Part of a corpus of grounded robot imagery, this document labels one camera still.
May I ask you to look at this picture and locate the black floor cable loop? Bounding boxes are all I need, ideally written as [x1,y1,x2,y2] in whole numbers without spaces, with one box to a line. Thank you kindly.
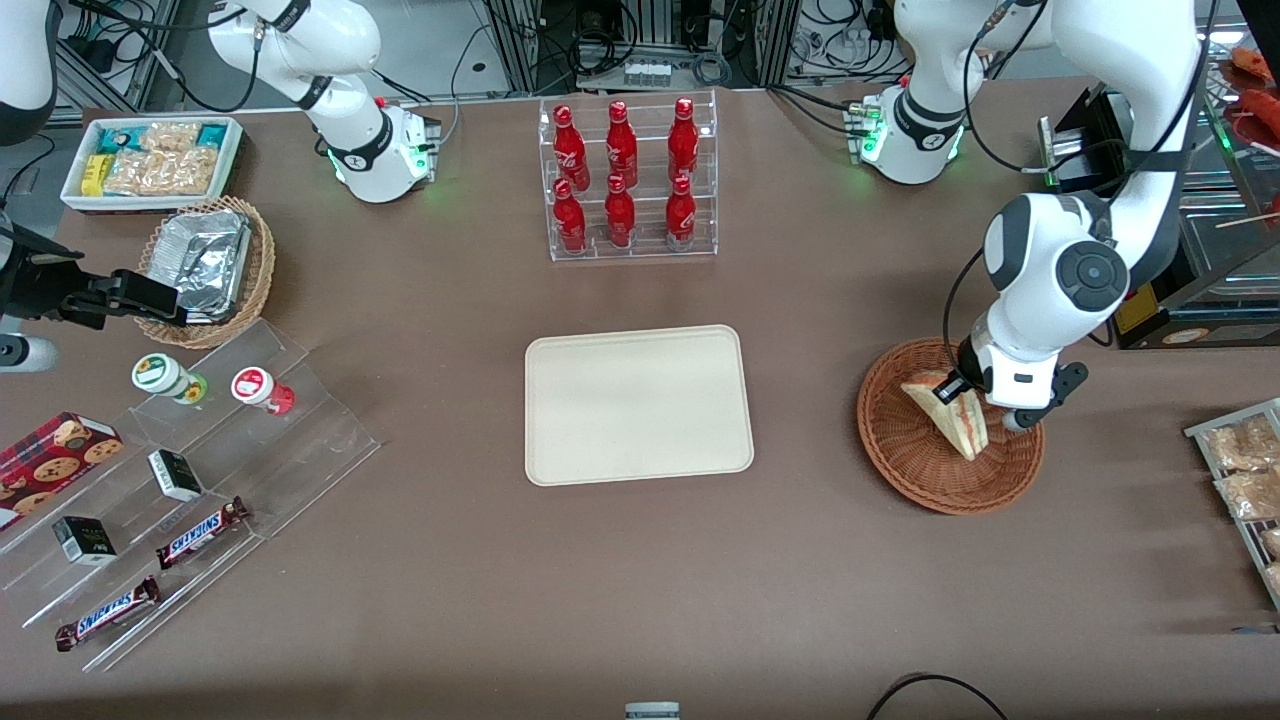
[865,673,1011,720]

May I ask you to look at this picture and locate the large peanut snack bag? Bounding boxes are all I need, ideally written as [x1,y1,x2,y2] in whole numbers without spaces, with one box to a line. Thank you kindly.
[103,148,219,197]

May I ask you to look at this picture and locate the small peanut snack bag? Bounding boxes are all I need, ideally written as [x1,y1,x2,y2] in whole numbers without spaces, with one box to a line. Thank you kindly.
[140,122,201,153]

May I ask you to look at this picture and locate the clear acrylic bottle rack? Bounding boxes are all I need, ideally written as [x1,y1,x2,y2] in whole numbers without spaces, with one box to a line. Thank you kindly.
[538,90,719,263]

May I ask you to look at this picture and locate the round brown wicker basket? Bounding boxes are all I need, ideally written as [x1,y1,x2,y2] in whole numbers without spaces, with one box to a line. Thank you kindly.
[857,337,1046,516]

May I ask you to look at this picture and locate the red plaid cookie box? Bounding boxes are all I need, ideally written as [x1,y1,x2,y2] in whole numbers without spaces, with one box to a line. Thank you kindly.
[0,412,124,531]

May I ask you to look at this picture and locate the clear acrylic step display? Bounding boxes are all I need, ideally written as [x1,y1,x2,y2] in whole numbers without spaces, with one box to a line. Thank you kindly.
[0,318,381,673]

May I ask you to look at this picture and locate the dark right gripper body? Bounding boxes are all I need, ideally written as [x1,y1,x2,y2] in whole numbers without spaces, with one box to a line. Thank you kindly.
[0,226,121,331]

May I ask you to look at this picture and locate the black food warmer cabinet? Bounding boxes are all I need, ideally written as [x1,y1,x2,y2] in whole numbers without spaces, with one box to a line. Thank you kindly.
[1038,15,1280,351]

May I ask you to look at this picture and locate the tan wicker basket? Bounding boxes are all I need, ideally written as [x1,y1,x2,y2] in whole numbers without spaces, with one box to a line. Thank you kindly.
[135,197,276,349]

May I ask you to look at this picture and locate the steel food pan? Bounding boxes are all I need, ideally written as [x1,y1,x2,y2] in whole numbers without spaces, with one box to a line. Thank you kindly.
[1180,192,1280,289]

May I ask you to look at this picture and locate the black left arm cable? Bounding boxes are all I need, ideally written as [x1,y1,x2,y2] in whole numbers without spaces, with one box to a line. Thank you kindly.
[942,0,1219,379]

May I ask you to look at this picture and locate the grey metal snack tray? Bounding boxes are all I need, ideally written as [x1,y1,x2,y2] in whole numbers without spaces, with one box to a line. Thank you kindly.
[1185,398,1280,611]

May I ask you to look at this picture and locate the aluminium foil container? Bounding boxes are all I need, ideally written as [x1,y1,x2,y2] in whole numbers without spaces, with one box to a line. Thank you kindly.
[150,210,251,323]

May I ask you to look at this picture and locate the red cola bottle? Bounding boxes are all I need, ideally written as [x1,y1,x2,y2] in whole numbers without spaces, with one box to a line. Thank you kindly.
[553,104,591,191]
[606,100,639,189]
[665,175,697,249]
[553,178,588,253]
[668,97,700,183]
[604,174,636,248]

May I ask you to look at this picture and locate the red label white jar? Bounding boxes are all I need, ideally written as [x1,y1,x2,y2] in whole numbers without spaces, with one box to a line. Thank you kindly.
[231,367,296,416]

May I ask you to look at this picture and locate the Snickers chocolate bar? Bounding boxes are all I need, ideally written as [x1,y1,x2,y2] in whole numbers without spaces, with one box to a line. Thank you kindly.
[155,497,251,571]
[55,576,161,653]

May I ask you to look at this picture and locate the beige plastic tray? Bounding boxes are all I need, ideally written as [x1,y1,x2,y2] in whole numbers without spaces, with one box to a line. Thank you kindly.
[525,325,755,488]

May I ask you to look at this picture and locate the small black box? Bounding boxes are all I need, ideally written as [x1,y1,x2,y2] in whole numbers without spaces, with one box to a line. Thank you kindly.
[148,449,204,503]
[52,516,118,566]

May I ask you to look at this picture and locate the green label white jar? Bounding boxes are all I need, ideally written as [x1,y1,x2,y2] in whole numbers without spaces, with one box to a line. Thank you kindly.
[132,353,208,404]

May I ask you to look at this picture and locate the triangle sandwich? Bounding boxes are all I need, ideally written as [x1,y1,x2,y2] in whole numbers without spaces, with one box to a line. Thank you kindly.
[900,370,991,463]

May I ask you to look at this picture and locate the white rectangular snack bin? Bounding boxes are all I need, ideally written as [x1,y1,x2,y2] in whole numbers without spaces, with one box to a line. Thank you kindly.
[60,115,246,216]

